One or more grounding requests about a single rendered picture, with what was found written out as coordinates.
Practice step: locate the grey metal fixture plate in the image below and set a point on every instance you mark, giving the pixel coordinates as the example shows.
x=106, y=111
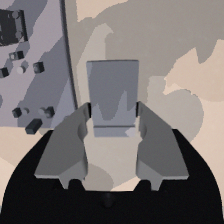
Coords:
x=47, y=34

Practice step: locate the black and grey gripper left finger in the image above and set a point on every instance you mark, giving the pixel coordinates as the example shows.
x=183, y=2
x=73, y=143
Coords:
x=56, y=158

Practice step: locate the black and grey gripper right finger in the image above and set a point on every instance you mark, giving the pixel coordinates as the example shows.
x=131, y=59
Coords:
x=168, y=160

